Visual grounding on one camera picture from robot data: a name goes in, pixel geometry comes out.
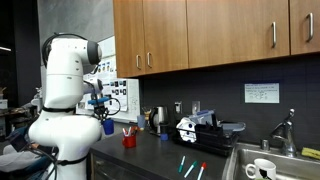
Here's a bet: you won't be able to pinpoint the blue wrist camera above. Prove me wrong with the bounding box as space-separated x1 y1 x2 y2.
86 96 111 106

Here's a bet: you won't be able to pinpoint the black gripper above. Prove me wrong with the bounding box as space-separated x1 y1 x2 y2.
93 103 110 122

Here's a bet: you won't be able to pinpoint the black dish rack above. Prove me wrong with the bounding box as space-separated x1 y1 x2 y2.
171 120 240 158

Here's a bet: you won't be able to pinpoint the black floor cable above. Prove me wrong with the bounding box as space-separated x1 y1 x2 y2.
29 145 60 180

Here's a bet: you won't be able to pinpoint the yellow sponge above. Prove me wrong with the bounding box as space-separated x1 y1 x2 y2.
301 146 320 161

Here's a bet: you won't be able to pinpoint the white mug black print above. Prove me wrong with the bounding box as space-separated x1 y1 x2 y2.
245 157 278 180

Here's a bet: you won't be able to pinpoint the light blue translucent cup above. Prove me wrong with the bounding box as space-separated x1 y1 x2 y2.
136 114 147 131

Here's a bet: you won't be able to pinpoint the clear plastic container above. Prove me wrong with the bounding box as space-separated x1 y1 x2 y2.
189 109 218 127

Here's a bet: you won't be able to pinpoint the wooden upper cabinets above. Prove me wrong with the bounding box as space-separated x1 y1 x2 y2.
112 0 320 79

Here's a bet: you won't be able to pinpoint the grey drying tray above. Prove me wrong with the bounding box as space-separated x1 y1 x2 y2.
219 121 247 133

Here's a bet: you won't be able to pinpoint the red marker white barrel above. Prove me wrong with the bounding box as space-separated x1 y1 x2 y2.
196 161 208 180

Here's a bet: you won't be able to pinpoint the stainless steel dishwasher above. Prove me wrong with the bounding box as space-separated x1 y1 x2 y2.
90 152 149 180

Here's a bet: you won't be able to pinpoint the research poster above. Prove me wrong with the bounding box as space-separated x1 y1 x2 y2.
83 54 130 113

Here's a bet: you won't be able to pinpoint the seated person grey clothes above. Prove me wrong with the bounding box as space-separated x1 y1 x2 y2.
0 128 51 180

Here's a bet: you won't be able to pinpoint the silver cabinet handle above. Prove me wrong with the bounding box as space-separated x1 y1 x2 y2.
270 21 278 49
146 51 153 69
135 53 142 71
305 12 315 44

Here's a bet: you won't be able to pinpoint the stainless steel sink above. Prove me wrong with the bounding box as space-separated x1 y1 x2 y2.
229 142 320 180

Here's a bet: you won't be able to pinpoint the white paper note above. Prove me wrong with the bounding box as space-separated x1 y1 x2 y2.
243 82 281 105

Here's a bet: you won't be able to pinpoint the green marker white barrel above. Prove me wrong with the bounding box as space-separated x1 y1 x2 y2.
177 154 187 174
183 160 199 179

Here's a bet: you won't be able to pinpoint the chrome faucet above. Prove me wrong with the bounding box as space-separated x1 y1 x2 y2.
269 107 298 158

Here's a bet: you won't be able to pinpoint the glass pour-over coffee maker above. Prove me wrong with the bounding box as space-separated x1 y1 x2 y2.
141 105 153 122

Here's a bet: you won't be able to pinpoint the white wall outlet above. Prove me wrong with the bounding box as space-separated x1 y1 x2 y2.
174 101 183 115
191 100 202 116

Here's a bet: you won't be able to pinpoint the stainless steel kettle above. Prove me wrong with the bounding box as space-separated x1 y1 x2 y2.
148 105 170 137

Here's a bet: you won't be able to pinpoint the blue plastic cup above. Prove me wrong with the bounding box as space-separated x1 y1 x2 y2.
102 118 116 136

